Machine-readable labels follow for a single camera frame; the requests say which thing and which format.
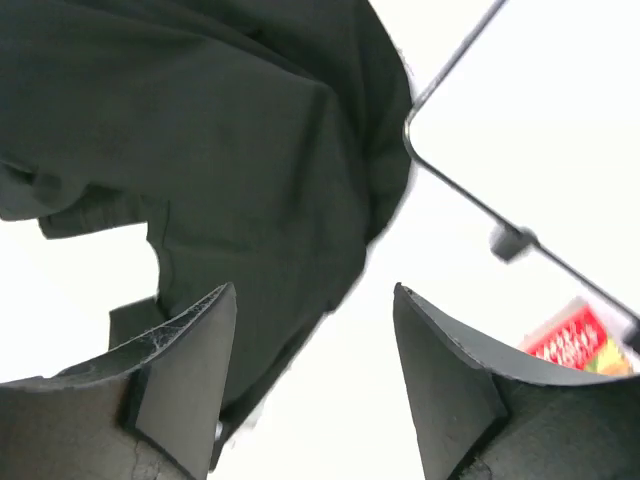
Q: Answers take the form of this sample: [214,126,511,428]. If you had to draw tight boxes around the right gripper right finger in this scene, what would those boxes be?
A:
[393,285,639,480]

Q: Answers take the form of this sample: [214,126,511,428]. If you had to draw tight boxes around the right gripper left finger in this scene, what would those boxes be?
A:
[1,284,236,480]

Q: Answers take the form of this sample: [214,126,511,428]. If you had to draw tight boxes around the black long sleeve shirt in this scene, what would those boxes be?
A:
[1,1,411,430]

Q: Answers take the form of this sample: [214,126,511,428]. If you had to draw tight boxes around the Roald Dahl paperback book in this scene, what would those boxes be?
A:
[518,297,636,376]

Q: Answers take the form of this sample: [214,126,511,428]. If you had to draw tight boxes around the white dry-erase board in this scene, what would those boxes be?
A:
[404,1,639,348]

